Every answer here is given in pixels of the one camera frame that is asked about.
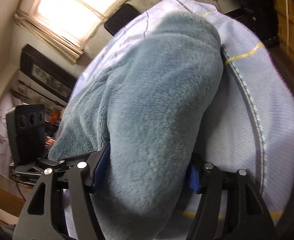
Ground blue fleece zip jacket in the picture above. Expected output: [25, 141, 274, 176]
[49, 12, 223, 239]

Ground blue striped bed sheet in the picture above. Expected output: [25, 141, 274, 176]
[67, 0, 294, 239]

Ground left checked curtain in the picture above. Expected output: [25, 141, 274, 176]
[14, 10, 83, 64]

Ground black chair behind bed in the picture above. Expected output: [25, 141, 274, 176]
[104, 4, 140, 36]

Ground dark framed wall painting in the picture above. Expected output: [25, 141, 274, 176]
[20, 44, 76, 102]

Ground window with white frame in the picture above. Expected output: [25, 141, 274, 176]
[31, 0, 127, 49]

